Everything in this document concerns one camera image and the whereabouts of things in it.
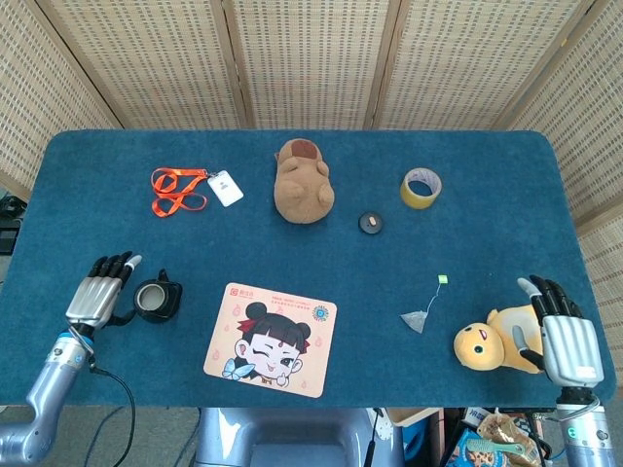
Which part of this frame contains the brown snack bag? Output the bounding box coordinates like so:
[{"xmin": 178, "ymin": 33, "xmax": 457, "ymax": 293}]
[{"xmin": 475, "ymin": 412, "xmax": 547, "ymax": 466}]

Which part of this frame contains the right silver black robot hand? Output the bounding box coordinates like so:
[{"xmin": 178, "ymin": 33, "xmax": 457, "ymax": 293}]
[{"xmin": 511, "ymin": 274, "xmax": 605, "ymax": 389}]

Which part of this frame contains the black teapot with handle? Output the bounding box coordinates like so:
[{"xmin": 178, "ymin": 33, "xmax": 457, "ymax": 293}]
[{"xmin": 131, "ymin": 269, "xmax": 184, "ymax": 326}]

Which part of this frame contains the beige box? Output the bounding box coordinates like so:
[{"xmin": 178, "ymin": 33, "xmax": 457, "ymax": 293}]
[{"xmin": 386, "ymin": 407, "xmax": 442, "ymax": 429}]

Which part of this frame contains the woven bamboo folding screen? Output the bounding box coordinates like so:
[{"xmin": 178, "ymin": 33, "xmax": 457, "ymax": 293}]
[{"xmin": 0, "ymin": 0, "xmax": 623, "ymax": 351}]

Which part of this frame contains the yellow packing tape roll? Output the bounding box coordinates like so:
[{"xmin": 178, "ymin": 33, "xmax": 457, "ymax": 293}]
[{"xmin": 399, "ymin": 166, "xmax": 443, "ymax": 211}]

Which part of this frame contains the grey-blue robot torso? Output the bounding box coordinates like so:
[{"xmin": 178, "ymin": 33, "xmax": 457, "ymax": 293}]
[{"xmin": 194, "ymin": 407, "xmax": 405, "ymax": 467}]

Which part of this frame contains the yellow plush toy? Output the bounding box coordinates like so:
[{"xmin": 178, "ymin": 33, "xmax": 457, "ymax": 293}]
[{"xmin": 453, "ymin": 304, "xmax": 549, "ymax": 375}]

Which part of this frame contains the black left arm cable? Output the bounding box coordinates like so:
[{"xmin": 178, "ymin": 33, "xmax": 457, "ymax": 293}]
[{"xmin": 87, "ymin": 363, "xmax": 138, "ymax": 467}]

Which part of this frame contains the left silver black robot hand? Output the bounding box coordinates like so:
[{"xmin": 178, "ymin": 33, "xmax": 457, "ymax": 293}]
[{"xmin": 64, "ymin": 250, "xmax": 144, "ymax": 333}]

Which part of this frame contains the black equipment on floor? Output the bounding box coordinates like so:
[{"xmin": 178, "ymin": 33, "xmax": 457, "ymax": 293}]
[{"xmin": 0, "ymin": 194, "xmax": 26, "ymax": 255}]

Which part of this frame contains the black teapot lid wooden knob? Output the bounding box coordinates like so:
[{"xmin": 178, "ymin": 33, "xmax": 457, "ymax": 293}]
[{"xmin": 357, "ymin": 210, "xmax": 385, "ymax": 236}]

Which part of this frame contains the pyramid tea bag green tag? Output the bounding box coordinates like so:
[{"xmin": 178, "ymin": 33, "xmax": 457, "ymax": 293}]
[{"xmin": 399, "ymin": 274, "xmax": 451, "ymax": 336}]

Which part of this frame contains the brown plush capybara toy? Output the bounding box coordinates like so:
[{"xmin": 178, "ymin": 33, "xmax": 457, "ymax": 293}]
[{"xmin": 273, "ymin": 137, "xmax": 336, "ymax": 226}]

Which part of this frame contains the cartoon girl mouse pad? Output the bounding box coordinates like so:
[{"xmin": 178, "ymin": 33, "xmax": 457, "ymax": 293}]
[{"xmin": 202, "ymin": 281, "xmax": 339, "ymax": 400}]

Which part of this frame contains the white ID badge card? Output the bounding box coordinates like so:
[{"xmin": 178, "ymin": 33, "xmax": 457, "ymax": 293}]
[{"xmin": 206, "ymin": 169, "xmax": 245, "ymax": 209}]

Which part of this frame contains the green comb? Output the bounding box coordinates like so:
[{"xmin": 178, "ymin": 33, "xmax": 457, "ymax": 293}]
[{"xmin": 464, "ymin": 437, "xmax": 528, "ymax": 457}]

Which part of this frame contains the blue carpet table cover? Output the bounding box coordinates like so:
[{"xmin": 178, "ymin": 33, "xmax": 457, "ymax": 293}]
[{"xmin": 0, "ymin": 128, "xmax": 618, "ymax": 409}]

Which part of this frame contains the orange lanyard strap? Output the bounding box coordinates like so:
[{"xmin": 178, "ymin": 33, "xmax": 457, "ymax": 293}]
[{"xmin": 150, "ymin": 167, "xmax": 209, "ymax": 219}]

